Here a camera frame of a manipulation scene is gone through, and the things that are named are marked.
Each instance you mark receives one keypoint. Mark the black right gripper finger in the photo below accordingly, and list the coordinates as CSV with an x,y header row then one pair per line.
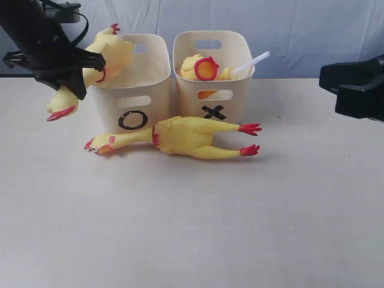
x,y
359,73
360,102

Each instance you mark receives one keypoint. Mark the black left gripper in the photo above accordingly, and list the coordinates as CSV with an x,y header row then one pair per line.
x,y
55,61

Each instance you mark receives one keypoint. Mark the yellow rubber chicken front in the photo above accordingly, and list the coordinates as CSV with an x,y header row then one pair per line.
x,y
117,54

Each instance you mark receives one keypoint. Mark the yellow rubber chicken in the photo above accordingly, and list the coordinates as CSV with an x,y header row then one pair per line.
x,y
190,136
117,54

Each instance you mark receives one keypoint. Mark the chicken head with white squeaker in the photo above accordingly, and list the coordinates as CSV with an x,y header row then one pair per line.
x,y
231,73

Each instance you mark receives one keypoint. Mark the headless yellow rubber chicken body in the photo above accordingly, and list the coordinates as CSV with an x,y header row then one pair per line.
x,y
199,67

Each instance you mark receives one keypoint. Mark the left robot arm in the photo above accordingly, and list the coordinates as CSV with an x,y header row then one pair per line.
x,y
18,17

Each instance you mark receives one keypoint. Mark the blue backdrop curtain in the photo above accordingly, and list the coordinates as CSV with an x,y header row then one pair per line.
x,y
301,36

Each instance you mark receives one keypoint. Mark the cream bin marked O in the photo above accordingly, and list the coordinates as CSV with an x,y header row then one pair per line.
x,y
139,96

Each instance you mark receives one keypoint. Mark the cream bin marked X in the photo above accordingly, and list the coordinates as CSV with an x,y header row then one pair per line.
x,y
217,100

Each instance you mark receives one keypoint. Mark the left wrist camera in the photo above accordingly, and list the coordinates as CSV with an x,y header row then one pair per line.
x,y
66,12

